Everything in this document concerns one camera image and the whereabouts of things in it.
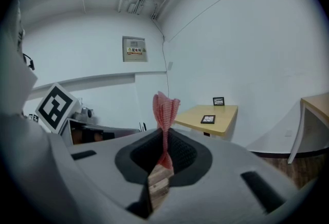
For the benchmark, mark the pink waffle cloth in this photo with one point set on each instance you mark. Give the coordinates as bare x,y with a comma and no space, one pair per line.
165,110

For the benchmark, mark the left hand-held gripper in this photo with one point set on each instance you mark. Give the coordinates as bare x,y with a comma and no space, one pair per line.
55,107

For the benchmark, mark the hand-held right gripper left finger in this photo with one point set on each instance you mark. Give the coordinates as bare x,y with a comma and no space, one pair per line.
133,161

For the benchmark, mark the person's light shirt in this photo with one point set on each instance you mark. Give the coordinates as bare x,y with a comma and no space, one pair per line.
15,76

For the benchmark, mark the black picture frame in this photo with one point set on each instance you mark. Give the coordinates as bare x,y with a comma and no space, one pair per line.
218,101
208,119

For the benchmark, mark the grey electrical wall cabinet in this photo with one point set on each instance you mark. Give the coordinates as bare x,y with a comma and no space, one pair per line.
135,49

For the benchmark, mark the light wooden table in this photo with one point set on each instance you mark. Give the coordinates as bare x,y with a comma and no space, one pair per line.
208,115

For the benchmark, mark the white wall socket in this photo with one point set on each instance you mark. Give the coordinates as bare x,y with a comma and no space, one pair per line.
289,133

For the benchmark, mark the wooden side table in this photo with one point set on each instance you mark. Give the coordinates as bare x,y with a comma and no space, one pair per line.
317,104

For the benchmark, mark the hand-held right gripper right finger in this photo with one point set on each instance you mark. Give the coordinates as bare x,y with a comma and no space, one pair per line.
190,161

